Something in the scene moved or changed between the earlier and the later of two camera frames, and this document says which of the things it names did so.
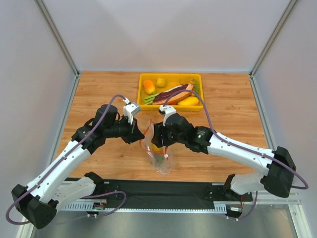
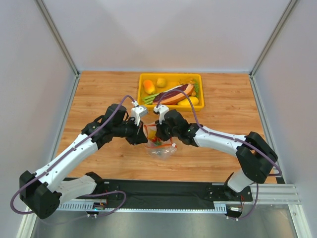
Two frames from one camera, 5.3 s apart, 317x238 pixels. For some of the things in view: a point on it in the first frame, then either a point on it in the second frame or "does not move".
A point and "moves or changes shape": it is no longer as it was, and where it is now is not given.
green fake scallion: (148, 100) does not move
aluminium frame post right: (254, 89) does not move
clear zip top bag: (161, 158) moves or changes shape
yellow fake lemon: (154, 148) moves or changes shape
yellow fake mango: (190, 100) does not move
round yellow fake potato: (161, 82) does not move
